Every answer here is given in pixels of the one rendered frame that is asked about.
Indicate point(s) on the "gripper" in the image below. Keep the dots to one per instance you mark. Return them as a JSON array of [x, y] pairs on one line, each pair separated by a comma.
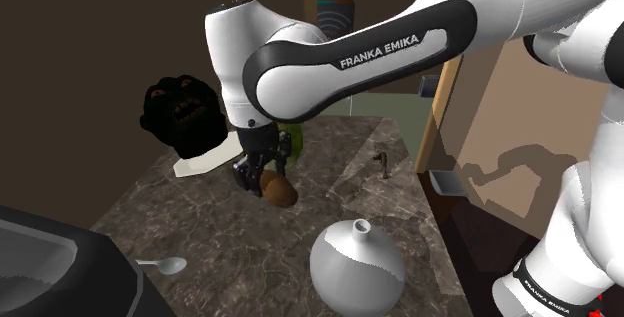
[[257, 141]]

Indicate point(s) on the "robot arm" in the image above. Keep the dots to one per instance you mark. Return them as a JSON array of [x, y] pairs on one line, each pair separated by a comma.
[[312, 77]]

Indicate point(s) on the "brown oval fruit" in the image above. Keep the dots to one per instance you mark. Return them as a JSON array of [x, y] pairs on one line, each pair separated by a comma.
[[280, 191]]

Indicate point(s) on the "green cup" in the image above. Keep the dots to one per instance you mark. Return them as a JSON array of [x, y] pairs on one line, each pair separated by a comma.
[[295, 143]]

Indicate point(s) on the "black gorilla head bust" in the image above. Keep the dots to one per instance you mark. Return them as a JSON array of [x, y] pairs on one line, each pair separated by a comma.
[[183, 113]]

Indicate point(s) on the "white round vase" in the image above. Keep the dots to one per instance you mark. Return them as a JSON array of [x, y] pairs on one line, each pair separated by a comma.
[[356, 269]]

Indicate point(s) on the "silver spoon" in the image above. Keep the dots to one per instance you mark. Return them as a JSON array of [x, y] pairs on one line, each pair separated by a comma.
[[168, 265]]

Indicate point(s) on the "black basin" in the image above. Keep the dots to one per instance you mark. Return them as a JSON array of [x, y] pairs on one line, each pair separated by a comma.
[[73, 277]]

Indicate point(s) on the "dark wall picture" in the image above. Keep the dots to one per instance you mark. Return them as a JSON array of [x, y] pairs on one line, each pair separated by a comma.
[[336, 18]]

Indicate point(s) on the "beige door with wooden frame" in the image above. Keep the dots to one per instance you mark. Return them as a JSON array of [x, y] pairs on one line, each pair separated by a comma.
[[512, 126]]

